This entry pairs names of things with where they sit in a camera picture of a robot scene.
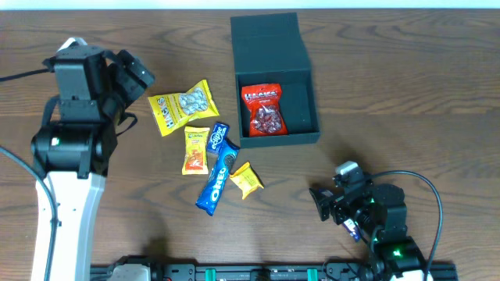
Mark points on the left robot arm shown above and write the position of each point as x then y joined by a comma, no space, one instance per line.
72,150

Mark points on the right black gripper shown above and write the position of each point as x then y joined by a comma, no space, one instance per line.
339,205

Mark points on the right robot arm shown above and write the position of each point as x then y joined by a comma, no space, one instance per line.
376,214

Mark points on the blue Oreo cookie pack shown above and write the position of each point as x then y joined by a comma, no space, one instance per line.
212,192

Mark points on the small yellow cracker packet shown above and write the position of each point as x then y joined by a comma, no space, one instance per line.
246,180

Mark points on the dark green open box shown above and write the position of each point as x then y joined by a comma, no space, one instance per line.
268,49

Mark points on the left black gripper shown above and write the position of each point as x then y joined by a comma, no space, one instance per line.
130,74

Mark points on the red Hacks candy bag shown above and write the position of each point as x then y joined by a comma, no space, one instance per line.
262,100

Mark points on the yellow orange snack packet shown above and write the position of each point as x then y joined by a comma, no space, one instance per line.
195,159

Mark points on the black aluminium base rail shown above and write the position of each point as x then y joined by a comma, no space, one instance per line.
142,268

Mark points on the dark blue chocolate bar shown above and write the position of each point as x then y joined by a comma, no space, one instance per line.
352,229

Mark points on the blue Eclipse mint box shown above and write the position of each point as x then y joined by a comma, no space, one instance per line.
217,137

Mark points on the yellow Hacks candy bag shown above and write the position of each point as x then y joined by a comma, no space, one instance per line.
172,111

